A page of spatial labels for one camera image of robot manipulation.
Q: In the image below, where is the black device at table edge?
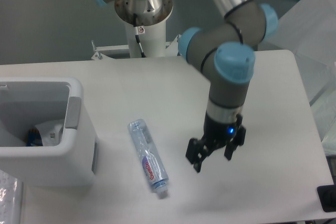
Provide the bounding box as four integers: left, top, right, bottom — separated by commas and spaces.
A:
317, 185, 335, 212

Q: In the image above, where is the blue snack wrapper in bin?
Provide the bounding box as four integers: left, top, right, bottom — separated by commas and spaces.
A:
26, 129, 43, 147

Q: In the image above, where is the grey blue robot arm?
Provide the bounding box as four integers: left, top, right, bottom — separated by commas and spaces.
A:
95, 0, 278, 172

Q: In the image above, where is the crushed clear plastic bottle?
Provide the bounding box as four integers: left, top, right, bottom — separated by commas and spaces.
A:
128, 119, 169, 199

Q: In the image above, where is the white pedestal foot frame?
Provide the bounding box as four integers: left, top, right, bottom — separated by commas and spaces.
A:
91, 34, 181, 60

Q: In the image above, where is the translucent plastic covered box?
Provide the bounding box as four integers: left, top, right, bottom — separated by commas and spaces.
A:
259, 0, 335, 156

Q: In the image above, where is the white trash can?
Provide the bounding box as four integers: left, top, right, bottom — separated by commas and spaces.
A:
1, 77, 98, 187

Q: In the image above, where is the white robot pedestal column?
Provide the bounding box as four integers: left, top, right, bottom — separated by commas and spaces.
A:
124, 21, 166, 58

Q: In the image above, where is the clear plastic sheet bottom left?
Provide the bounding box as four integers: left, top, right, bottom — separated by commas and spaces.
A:
1, 171, 23, 223

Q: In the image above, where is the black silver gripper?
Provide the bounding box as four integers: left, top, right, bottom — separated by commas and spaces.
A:
185, 100, 246, 173

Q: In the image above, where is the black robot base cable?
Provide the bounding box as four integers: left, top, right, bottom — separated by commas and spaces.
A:
132, 13, 146, 58

